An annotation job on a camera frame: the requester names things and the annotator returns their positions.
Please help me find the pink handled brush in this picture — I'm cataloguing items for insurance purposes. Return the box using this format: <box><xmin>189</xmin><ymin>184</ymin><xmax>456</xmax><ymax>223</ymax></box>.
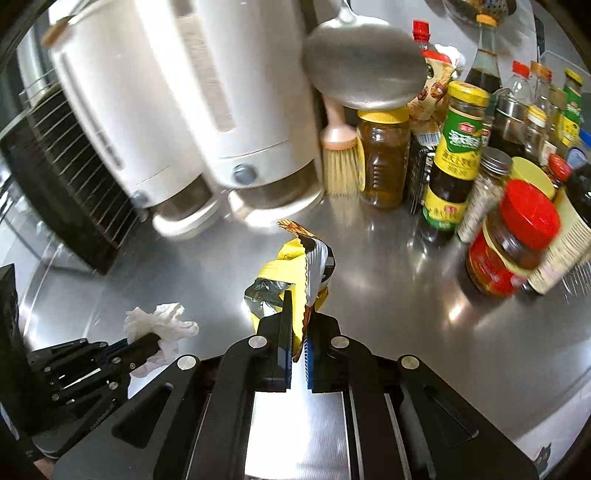
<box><xmin>320</xmin><ymin>92</ymin><xmax>366</xmax><ymax>200</ymax></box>

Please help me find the yellow snack wrapper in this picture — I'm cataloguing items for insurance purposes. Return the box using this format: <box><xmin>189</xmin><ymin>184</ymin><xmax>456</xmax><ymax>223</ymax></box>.
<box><xmin>244</xmin><ymin>220</ymin><xmax>339</xmax><ymax>361</ymax></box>

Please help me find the clear bottle red cap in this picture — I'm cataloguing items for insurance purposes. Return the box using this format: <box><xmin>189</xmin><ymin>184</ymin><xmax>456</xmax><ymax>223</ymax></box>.
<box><xmin>507</xmin><ymin>61</ymin><xmax>532</xmax><ymax>94</ymax></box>

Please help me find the amber jar yellow lid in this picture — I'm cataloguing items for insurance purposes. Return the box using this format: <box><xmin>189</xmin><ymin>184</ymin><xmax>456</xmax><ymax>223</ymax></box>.
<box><xmin>357</xmin><ymin>106</ymin><xmax>412</xmax><ymax>209</ymax></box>

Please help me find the dark bottle white label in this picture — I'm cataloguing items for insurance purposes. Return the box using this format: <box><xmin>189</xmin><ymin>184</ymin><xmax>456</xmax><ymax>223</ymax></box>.
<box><xmin>526</xmin><ymin>164</ymin><xmax>591</xmax><ymax>297</ymax></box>

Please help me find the small bottle yellow cap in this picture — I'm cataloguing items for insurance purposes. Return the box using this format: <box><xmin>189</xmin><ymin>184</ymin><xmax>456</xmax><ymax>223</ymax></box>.
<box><xmin>526</xmin><ymin>106</ymin><xmax>549</xmax><ymax>163</ymax></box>

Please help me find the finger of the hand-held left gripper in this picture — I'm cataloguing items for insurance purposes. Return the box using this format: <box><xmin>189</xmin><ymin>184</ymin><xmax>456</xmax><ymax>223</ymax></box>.
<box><xmin>48</xmin><ymin>347</ymin><xmax>160</xmax><ymax>405</ymax></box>
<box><xmin>28</xmin><ymin>333</ymin><xmax>162</xmax><ymax>373</ymax></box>

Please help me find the spice jar metal lid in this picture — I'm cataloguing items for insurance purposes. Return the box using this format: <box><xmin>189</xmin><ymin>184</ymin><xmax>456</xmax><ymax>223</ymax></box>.
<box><xmin>457</xmin><ymin>148</ymin><xmax>513</xmax><ymax>244</ymax></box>

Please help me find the black wire rack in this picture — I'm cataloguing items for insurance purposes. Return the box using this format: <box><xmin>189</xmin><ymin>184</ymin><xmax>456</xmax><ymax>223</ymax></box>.
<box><xmin>0</xmin><ymin>87</ymin><xmax>140</xmax><ymax>276</ymax></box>

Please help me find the jar with blue lid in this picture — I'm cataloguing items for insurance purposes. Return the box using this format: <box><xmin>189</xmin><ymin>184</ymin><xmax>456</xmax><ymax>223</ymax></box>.
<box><xmin>567</xmin><ymin>145</ymin><xmax>591</xmax><ymax>172</ymax></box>

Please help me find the sauce jar red lid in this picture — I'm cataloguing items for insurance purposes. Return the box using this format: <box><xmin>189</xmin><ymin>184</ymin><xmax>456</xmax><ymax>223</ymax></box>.
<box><xmin>466</xmin><ymin>179</ymin><xmax>562</xmax><ymax>297</ymax></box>

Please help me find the sauce pouch red cap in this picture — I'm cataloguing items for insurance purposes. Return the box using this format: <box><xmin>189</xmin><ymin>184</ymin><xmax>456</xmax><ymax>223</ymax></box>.
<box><xmin>408</xmin><ymin>20</ymin><xmax>463</xmax><ymax>136</ymax></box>

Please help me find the small bottle red cap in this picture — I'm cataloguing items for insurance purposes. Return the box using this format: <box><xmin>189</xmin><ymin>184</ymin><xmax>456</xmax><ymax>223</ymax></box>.
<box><xmin>549</xmin><ymin>154</ymin><xmax>574</xmax><ymax>186</ymax></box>

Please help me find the black cat sticker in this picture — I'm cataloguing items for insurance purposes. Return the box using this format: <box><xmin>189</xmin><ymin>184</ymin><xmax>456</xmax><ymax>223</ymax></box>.
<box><xmin>534</xmin><ymin>442</ymin><xmax>553</xmax><ymax>479</ymax></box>

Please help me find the green label sauce bottle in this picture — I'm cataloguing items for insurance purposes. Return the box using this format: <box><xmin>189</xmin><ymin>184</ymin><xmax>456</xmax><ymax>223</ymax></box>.
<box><xmin>422</xmin><ymin>80</ymin><xmax>491</xmax><ymax>232</ymax></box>

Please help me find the glass cruet steel top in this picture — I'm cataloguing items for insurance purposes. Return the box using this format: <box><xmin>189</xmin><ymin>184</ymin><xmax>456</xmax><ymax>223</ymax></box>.
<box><xmin>491</xmin><ymin>92</ymin><xmax>532</xmax><ymax>158</ymax></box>

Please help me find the amber bottle orange cap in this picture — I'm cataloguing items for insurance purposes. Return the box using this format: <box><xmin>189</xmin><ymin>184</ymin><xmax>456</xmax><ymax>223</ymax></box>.
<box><xmin>530</xmin><ymin>62</ymin><xmax>553</xmax><ymax>112</ymax></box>

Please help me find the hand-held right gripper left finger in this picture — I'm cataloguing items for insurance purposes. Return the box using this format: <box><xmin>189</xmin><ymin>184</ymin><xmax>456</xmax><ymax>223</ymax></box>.
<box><xmin>51</xmin><ymin>290</ymin><xmax>295</xmax><ymax>480</ymax></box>

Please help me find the green bottle yellow cap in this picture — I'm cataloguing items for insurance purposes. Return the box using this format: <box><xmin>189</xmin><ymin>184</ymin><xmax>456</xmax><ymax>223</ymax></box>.
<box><xmin>560</xmin><ymin>69</ymin><xmax>584</xmax><ymax>140</ymax></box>

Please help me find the tall dark bottle orange cap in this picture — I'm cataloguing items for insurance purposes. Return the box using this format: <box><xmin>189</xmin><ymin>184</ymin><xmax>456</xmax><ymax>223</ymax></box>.
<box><xmin>464</xmin><ymin>14</ymin><xmax>504</xmax><ymax>94</ymax></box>

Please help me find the steel slotted spoon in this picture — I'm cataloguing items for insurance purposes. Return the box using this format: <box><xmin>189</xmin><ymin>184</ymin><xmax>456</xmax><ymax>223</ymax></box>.
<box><xmin>442</xmin><ymin>0</ymin><xmax>519</xmax><ymax>25</ymax></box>

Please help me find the steel ladle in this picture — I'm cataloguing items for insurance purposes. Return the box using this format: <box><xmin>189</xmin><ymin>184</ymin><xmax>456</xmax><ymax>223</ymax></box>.
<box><xmin>302</xmin><ymin>0</ymin><xmax>428</xmax><ymax>112</ymax></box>

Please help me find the jar with yellow lid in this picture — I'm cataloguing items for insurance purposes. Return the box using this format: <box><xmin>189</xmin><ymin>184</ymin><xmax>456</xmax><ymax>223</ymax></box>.
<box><xmin>510</xmin><ymin>157</ymin><xmax>557</xmax><ymax>200</ymax></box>

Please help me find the white tissue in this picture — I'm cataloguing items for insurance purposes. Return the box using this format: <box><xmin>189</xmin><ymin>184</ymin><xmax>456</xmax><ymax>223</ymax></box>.
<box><xmin>123</xmin><ymin>303</ymin><xmax>201</xmax><ymax>378</ymax></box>

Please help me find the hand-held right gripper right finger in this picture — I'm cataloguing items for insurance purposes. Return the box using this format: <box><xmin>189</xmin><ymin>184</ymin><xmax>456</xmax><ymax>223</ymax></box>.
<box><xmin>303</xmin><ymin>312</ymin><xmax>541</xmax><ymax>480</ymax></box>

